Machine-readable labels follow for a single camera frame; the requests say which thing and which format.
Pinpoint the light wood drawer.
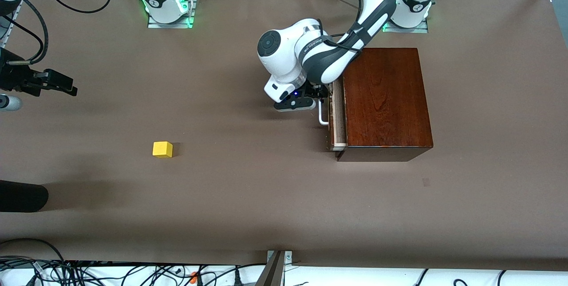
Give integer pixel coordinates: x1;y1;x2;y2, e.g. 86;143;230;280
327;76;348;152

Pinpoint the yellow cube block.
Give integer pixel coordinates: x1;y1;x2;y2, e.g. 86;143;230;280
153;141;174;159

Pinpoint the dark brown wooden cabinet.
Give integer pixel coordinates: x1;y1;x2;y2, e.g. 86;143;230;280
336;48;434;163

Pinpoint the black rounded object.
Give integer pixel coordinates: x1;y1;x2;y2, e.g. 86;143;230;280
0;180;49;213

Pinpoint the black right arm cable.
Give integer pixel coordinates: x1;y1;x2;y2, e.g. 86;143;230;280
0;0;49;65

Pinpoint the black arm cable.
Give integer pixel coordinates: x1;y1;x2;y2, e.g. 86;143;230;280
0;0;49;65
325;14;370;54

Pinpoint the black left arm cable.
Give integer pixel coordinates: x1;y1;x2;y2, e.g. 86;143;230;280
325;14;370;54

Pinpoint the aluminium frame rail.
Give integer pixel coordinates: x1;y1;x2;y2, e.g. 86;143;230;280
0;0;45;51

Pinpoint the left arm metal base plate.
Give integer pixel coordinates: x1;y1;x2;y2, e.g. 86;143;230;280
382;20;429;34

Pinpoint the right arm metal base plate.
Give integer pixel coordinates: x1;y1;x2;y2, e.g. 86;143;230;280
147;0;196;29

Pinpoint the black floor cable loop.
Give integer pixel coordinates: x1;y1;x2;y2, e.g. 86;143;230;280
0;238;67;263

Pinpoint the metal table edge bracket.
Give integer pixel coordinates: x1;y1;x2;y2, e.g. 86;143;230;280
256;250;293;286

